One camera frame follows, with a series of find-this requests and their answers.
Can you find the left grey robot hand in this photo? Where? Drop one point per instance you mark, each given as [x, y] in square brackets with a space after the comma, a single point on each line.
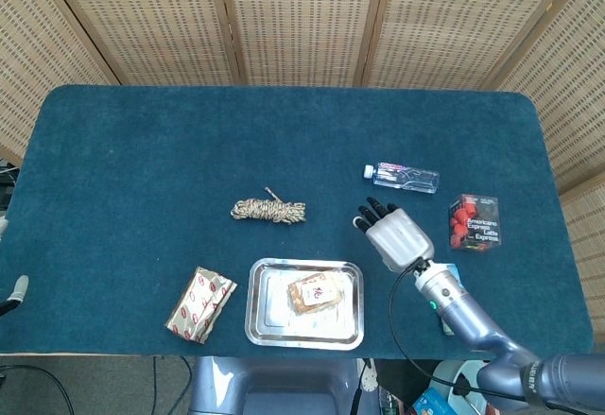
[19, 287]

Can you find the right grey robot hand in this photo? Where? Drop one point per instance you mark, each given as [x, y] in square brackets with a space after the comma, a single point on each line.
[399, 237]

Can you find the packaged bread with white label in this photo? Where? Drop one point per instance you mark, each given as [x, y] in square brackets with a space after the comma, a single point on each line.
[314, 294]

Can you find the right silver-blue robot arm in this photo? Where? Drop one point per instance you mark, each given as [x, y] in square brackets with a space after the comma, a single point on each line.
[472, 320]

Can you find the rectangular stainless steel tray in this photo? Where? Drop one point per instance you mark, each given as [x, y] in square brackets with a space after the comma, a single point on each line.
[269, 306]

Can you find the clear plastic water bottle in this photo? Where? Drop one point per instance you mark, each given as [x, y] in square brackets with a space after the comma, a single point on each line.
[406, 178]

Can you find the light blue can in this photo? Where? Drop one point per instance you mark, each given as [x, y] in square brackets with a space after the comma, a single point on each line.
[454, 271]

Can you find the white round object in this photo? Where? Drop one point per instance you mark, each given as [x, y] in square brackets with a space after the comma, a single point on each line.
[458, 372]

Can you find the blue printed box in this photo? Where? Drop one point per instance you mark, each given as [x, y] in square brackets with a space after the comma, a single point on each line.
[430, 403]

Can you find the gold Lipton foil package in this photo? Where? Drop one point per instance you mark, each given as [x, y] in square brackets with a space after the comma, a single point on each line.
[201, 306]

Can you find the blue felt table cover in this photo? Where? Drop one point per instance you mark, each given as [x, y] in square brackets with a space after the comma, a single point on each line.
[142, 150]

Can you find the grey-blue robot torso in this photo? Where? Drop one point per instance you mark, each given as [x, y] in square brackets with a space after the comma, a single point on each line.
[283, 386]

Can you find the woven bamboo folding screen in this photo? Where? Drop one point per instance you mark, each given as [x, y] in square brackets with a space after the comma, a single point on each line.
[302, 22]

